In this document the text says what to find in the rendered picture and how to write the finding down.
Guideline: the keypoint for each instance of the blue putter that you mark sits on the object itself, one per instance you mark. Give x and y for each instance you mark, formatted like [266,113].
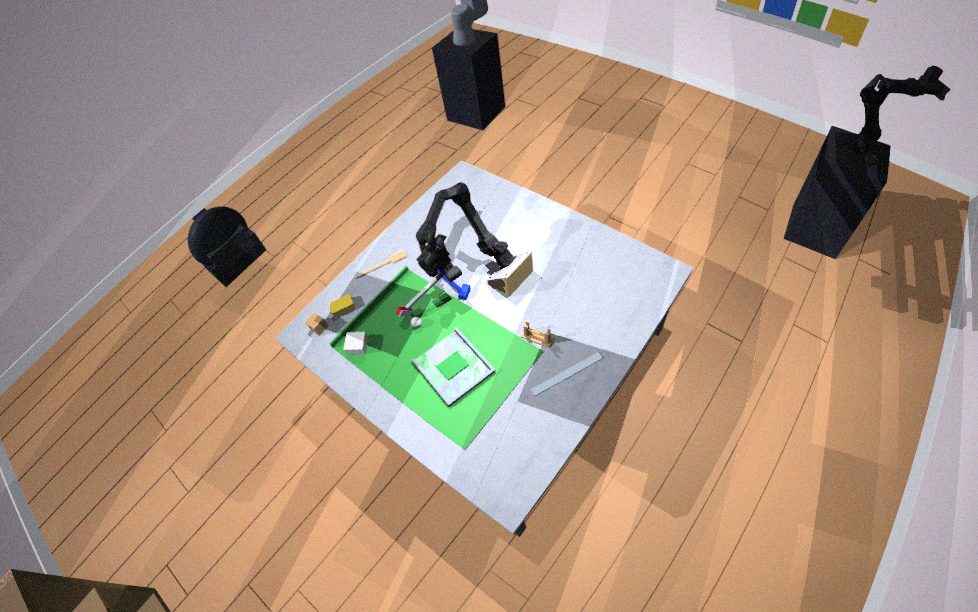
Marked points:
[464,291]

